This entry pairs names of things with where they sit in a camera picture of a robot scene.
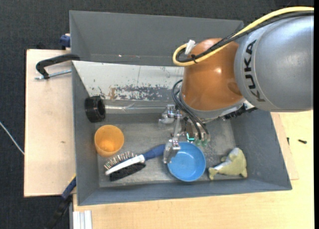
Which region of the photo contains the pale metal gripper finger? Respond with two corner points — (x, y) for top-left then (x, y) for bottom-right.
(162, 143), (173, 165)
(168, 140), (181, 161)

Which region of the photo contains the blue plastic bowl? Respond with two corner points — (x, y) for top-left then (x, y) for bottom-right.
(166, 141), (207, 183)

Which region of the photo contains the orange plastic cup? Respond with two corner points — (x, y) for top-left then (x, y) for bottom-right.
(94, 124), (125, 158)

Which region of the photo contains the yellow-green cloth toy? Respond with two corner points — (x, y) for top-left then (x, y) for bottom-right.
(207, 147), (248, 181)

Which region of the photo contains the grey metal bin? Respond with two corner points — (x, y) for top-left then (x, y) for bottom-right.
(69, 10), (293, 206)

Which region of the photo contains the white brush with blue handle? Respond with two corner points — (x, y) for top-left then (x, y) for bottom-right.
(103, 144), (166, 183)

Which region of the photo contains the black ribbed ring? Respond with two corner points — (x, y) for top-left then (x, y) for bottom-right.
(84, 95), (107, 124)

